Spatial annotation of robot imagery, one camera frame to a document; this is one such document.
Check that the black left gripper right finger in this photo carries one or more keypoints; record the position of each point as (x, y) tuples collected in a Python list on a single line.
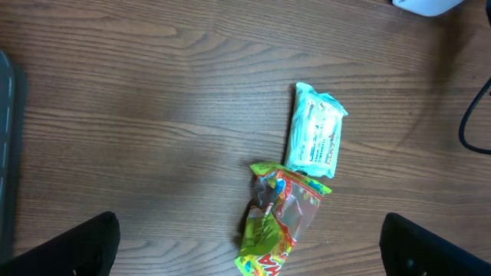
[(408, 249)]

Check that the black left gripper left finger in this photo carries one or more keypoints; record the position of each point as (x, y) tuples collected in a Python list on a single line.
[(87, 249)]

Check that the green gummy candy bag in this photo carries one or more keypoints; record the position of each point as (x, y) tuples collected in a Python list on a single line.
[(285, 204)]

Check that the grey plastic mesh basket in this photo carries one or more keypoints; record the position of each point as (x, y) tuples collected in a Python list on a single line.
[(7, 108)]

